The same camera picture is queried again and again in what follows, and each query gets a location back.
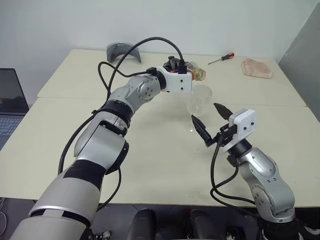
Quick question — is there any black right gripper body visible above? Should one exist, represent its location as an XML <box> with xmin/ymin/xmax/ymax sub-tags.
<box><xmin>214</xmin><ymin>124</ymin><xmax>239</xmax><ymax>148</ymax></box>

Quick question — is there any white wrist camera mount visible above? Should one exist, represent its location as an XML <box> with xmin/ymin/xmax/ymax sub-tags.
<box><xmin>223</xmin><ymin>108</ymin><xmax>259</xmax><ymax>152</ymax></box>
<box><xmin>159</xmin><ymin>66</ymin><xmax>194</xmax><ymax>94</ymax></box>

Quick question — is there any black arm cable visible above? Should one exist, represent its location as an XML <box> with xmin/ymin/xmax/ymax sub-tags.
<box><xmin>210</xmin><ymin>133</ymin><xmax>264</xmax><ymax>221</ymax></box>
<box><xmin>57</xmin><ymin>36</ymin><xmax>187</xmax><ymax>210</ymax></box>

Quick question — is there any dark grey laptop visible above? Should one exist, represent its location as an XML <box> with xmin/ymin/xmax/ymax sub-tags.
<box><xmin>0</xmin><ymin>67</ymin><xmax>31</xmax><ymax>149</ymax></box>

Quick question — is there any dark rounded shape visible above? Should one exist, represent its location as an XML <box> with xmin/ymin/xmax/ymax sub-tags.
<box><xmin>185</xmin><ymin>208</ymin><xmax>217</xmax><ymax>240</ymax></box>
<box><xmin>130</xmin><ymin>208</ymin><xmax>157</xmax><ymax>240</ymax></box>

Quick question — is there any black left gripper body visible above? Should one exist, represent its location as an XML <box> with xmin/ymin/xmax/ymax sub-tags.
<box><xmin>162</xmin><ymin>61</ymin><xmax>180</xmax><ymax>74</ymax></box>

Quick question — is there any pink crumpled cloth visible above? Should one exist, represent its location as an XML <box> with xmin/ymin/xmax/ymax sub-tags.
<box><xmin>240</xmin><ymin>57</ymin><xmax>274</xmax><ymax>79</ymax></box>

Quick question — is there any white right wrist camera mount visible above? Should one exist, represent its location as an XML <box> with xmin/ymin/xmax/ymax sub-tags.
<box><xmin>223</xmin><ymin>108</ymin><xmax>259</xmax><ymax>152</ymax></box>

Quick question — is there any clear wine glass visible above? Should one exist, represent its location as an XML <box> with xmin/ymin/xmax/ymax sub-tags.
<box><xmin>183</xmin><ymin>84</ymin><xmax>214</xmax><ymax>135</ymax></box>

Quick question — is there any small dark soda bottle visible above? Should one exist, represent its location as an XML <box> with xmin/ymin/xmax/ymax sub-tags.
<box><xmin>184</xmin><ymin>60</ymin><xmax>207</xmax><ymax>82</ymax></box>

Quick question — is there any grey curved plastic shield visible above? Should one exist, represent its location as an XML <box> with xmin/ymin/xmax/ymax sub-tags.
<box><xmin>106</xmin><ymin>42</ymin><xmax>142</xmax><ymax>64</ymax></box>

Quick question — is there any grey partition panel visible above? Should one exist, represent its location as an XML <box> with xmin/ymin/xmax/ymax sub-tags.
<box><xmin>276</xmin><ymin>0</ymin><xmax>320</xmax><ymax>109</ymax></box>

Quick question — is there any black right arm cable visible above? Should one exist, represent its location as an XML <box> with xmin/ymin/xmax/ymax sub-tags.
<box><xmin>210</xmin><ymin>133</ymin><xmax>264</xmax><ymax>221</ymax></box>

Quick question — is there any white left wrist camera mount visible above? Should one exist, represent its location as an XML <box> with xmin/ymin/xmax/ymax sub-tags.
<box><xmin>159</xmin><ymin>66</ymin><xmax>194</xmax><ymax>94</ymax></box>

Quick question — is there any red-black handled screwdriver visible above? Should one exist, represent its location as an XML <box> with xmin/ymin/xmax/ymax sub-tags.
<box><xmin>207</xmin><ymin>51</ymin><xmax>236</xmax><ymax>66</ymax></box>

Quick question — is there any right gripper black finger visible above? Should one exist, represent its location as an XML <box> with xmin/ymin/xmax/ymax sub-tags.
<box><xmin>213</xmin><ymin>102</ymin><xmax>235</xmax><ymax>121</ymax></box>
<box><xmin>190</xmin><ymin>114</ymin><xmax>216</xmax><ymax>148</ymax></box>

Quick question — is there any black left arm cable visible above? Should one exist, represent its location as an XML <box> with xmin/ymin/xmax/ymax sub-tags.
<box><xmin>57</xmin><ymin>36</ymin><xmax>187</xmax><ymax>210</ymax></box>

